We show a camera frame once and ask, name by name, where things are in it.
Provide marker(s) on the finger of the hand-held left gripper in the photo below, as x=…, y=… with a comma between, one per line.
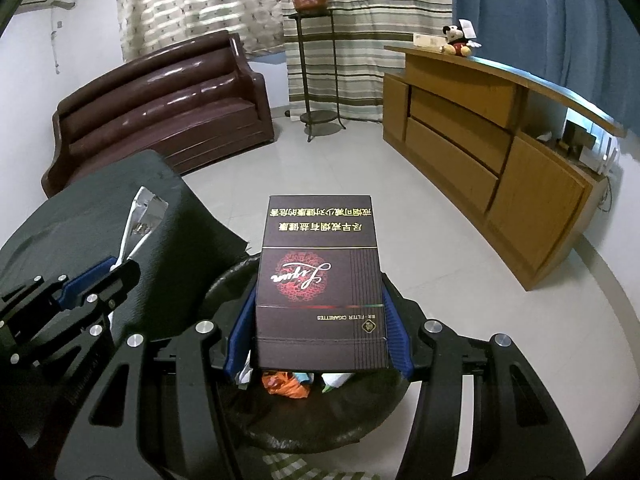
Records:
x=122, y=277
x=87, y=280

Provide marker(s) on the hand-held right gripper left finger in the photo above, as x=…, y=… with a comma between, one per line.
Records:
x=240, y=335

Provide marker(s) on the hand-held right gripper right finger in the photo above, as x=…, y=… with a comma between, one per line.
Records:
x=397, y=330

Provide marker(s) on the orange printed plastic bag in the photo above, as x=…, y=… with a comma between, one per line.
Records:
x=282, y=384

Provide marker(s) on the clear silver wrapper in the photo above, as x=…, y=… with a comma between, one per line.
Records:
x=145, y=215

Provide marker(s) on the dark cigarette carton box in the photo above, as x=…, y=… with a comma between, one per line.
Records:
x=320, y=285

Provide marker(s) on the black lined trash bin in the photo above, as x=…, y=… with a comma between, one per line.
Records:
x=325, y=420

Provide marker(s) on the green checked cloth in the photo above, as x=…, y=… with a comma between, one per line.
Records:
x=300, y=466

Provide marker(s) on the brown leather sofa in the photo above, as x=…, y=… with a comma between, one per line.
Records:
x=160, y=105

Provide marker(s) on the wooden cabinet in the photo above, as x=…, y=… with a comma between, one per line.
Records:
x=450, y=155

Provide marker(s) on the black metal plant stand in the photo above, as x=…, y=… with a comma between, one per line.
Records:
x=320, y=120

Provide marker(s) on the small dark box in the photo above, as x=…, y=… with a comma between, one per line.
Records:
x=575, y=136

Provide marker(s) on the white router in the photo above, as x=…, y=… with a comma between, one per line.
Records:
x=607, y=152

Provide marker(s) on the white air conditioner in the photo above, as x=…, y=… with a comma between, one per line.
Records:
x=45, y=2

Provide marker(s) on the beige patterned curtain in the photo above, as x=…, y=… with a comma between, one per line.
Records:
x=200, y=5

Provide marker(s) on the beige tissue box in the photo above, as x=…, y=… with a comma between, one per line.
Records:
x=429, y=41

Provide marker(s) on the mouse plush toy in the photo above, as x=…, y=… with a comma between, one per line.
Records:
x=457, y=40

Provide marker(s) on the white card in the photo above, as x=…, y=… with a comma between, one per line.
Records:
x=467, y=29

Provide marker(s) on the striped curtain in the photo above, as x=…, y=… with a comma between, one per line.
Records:
x=380, y=20

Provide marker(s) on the blue curtain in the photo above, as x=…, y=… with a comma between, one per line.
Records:
x=540, y=20

